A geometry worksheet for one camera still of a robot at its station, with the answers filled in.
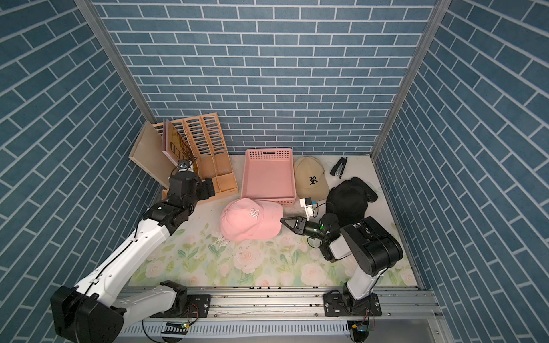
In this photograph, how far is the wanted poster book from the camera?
859 millimetres

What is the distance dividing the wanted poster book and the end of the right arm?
545 millimetres

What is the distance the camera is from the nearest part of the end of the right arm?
0.76 meters
